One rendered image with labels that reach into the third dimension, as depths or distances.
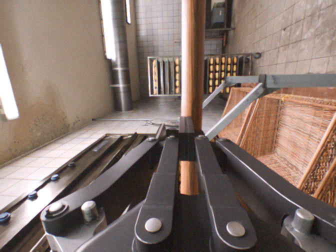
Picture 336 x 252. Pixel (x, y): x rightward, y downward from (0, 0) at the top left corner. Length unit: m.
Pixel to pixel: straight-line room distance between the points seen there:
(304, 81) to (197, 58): 0.48
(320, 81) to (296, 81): 0.07
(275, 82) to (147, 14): 5.13
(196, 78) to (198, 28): 0.06
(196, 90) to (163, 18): 5.25
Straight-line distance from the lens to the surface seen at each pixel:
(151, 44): 5.34
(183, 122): 0.19
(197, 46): 0.23
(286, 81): 0.63
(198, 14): 0.24
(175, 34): 5.31
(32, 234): 0.99
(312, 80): 0.67
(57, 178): 1.31
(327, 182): 0.69
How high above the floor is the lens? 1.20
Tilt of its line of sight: 5 degrees up
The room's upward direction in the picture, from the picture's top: 90 degrees counter-clockwise
